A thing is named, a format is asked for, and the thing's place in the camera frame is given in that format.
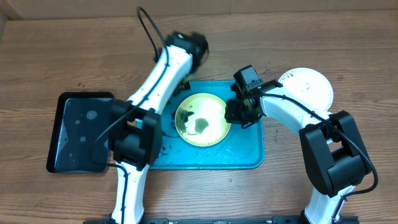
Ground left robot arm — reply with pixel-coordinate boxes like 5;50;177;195
108;44;208;223

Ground yellow-green speckled plate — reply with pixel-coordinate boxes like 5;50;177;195
175;93;231;147

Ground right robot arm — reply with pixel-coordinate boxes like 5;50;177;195
225;80;378;223

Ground black water basin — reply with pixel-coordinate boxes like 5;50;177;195
46;91;114;173

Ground pink speckled plate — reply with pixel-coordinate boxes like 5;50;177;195
278;68;334;110

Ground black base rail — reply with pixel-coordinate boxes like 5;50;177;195
83;215;360;224

